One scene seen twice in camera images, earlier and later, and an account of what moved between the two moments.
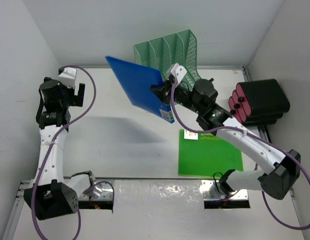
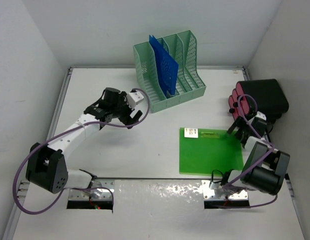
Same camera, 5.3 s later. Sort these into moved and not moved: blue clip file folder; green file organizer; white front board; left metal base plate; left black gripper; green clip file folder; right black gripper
Moved: right black gripper; left black gripper; blue clip file folder
Not moved: green file organizer; left metal base plate; green clip file folder; white front board
